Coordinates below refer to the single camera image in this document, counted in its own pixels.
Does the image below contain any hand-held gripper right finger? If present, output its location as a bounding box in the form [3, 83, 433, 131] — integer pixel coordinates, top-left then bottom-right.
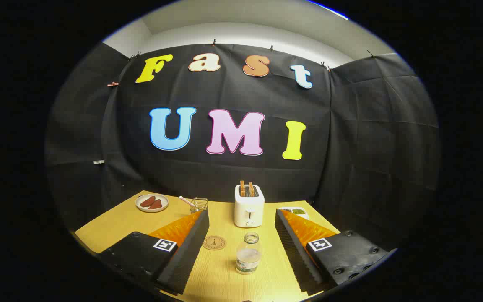
[275, 208, 389, 296]

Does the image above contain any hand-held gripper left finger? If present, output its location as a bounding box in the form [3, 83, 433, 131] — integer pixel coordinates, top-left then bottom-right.
[96, 209, 210, 296]

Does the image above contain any round cork coaster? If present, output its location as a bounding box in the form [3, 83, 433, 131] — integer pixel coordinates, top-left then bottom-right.
[203, 235, 227, 251]

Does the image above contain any clear plastic juice bottle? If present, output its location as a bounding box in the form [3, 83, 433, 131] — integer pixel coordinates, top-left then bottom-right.
[236, 232, 262, 275]

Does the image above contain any white divided dish with grains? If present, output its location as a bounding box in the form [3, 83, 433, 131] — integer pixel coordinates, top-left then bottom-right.
[278, 206, 309, 221]

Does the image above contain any small white plate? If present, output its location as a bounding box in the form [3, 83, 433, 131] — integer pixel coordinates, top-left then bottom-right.
[135, 194, 169, 213]

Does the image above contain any white toaster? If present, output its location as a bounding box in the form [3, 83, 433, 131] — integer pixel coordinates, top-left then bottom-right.
[234, 184, 265, 228]

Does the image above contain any wooden table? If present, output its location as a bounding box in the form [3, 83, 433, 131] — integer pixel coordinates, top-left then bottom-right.
[75, 190, 341, 302]

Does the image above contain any black backdrop cloth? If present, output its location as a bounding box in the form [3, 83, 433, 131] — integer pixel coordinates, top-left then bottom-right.
[44, 42, 441, 253]

